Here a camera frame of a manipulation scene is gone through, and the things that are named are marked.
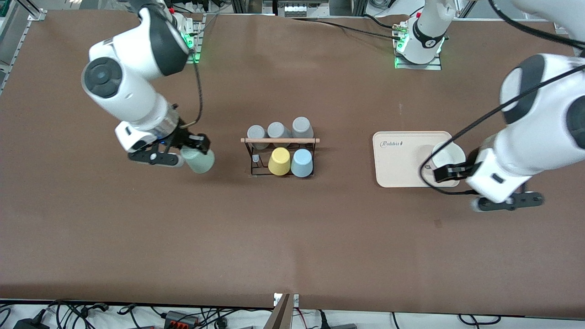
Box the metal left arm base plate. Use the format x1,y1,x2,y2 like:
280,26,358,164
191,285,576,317
394,43,442,70

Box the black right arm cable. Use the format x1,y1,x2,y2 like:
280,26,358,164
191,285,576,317
181,59,204,128

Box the black power strip red switches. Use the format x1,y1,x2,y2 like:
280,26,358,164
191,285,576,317
162,311,199,328

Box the beige tray with print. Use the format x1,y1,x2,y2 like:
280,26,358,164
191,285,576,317
372,131,460,188

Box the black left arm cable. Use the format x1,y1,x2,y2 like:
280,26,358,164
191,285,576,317
420,0,585,195

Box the tangled black floor cable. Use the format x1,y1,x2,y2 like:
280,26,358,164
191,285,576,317
46,299,110,329

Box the black wire rack wooden bar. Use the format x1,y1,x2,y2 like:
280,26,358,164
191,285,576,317
241,137,320,177

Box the light blue plastic cup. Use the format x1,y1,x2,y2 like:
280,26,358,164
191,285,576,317
291,149,314,178

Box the short black table cable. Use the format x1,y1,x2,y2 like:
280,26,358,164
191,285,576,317
362,13,410,30

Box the aluminium frame post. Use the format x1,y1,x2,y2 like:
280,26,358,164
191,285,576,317
231,0,275,14

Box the black power adapter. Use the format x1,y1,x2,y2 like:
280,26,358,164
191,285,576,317
13,316,50,329

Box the grey plastic cup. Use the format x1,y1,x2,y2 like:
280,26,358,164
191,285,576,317
267,122,293,140
292,117,314,139
247,125,270,150

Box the looped black floor cable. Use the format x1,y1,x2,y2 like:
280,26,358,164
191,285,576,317
458,314,501,326

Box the white bowl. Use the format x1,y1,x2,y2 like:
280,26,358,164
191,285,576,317
430,141,467,174

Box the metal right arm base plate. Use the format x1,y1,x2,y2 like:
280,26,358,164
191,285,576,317
183,13,202,64

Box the long black table cable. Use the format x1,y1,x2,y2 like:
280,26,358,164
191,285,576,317
292,17,403,41

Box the yellow plastic cup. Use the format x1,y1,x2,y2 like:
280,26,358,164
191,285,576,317
268,147,292,176

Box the grey camera support beam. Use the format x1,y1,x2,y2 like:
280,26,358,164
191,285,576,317
264,293,300,329

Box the pale green plastic cup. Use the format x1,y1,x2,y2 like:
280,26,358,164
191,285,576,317
182,147,215,175

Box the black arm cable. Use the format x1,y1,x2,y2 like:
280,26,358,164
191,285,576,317
181,59,204,128
420,0,585,195

